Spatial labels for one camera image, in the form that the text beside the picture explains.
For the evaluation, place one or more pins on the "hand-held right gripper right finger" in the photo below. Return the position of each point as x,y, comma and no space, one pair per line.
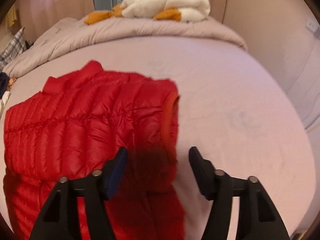
200,168

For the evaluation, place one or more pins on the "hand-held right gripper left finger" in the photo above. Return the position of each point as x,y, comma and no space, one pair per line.
117,171

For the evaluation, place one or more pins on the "red puffer jacket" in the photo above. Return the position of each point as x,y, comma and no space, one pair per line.
75,120

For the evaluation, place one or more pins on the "white cloth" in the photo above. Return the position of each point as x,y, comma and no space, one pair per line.
4,99

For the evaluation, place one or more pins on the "orange patterned cloth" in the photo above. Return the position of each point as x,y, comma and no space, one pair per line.
12,83

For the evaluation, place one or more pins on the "grey quilt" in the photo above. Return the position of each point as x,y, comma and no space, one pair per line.
125,32

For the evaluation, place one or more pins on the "plaid pillow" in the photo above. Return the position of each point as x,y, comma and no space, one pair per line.
13,45

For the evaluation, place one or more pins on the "white goose plush toy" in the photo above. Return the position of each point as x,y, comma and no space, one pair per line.
160,3

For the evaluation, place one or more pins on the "yellow hanging tassel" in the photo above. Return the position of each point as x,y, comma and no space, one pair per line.
12,17

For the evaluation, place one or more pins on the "white wall socket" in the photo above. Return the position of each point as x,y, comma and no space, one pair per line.
312,25

